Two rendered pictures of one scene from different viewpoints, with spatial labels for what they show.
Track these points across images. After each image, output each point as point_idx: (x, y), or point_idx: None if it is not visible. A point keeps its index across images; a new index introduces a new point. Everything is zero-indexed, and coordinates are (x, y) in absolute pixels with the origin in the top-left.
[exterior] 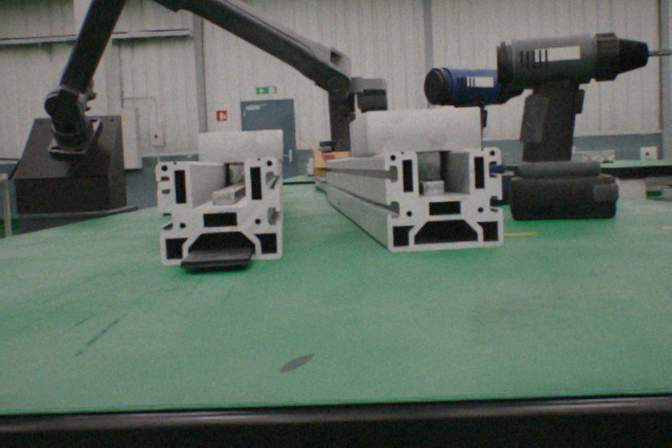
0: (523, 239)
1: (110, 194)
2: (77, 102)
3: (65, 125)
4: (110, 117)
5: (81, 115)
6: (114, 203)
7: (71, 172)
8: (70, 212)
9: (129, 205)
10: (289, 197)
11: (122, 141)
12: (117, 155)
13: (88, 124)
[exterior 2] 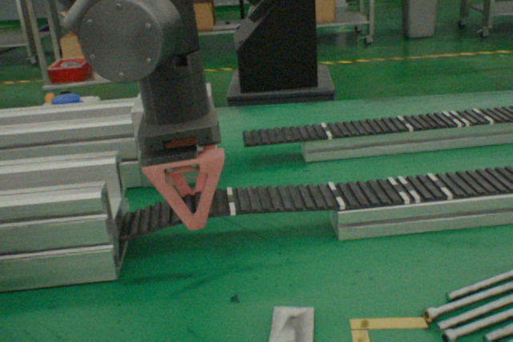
0: None
1: (242, 74)
2: None
3: None
4: None
5: None
6: (258, 85)
7: (238, 38)
8: (235, 82)
9: (327, 86)
10: (392, 170)
11: (309, 0)
12: (283, 22)
13: None
